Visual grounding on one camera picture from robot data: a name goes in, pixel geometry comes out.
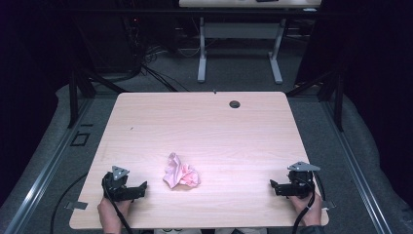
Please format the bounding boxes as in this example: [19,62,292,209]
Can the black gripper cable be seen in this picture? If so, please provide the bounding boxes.
[102,184,134,234]
[290,171,326,234]

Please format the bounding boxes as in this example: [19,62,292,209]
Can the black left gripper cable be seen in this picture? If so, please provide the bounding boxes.
[102,184,134,234]

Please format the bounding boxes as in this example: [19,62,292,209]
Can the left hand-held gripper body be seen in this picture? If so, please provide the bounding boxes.
[101,165,146,203]

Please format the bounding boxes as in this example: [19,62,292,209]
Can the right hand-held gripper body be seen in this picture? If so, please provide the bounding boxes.
[274,161,321,200]

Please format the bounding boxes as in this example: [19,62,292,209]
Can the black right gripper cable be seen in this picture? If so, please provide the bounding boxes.
[290,171,326,234]

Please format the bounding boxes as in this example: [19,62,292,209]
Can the black cable on floor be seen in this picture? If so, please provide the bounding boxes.
[49,172,90,234]

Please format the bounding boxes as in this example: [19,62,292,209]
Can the person's left hand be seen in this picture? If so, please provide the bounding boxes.
[96,196,132,234]

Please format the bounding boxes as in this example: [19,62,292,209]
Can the black metal frame stand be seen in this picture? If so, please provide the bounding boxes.
[66,64,131,130]
[285,69,345,133]

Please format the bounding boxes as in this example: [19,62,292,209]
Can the pink cloth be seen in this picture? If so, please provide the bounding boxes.
[162,152,201,189]

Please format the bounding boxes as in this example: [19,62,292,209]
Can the person's right hand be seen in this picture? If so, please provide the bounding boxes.
[286,191,323,227]

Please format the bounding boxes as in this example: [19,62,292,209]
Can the white background desk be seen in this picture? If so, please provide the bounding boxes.
[178,0,322,85]

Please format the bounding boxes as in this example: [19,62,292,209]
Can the aluminium floor rail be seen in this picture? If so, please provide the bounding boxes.
[319,100,394,234]
[3,97,95,234]

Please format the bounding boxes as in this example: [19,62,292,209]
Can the black floor cables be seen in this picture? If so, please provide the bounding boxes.
[135,45,191,93]

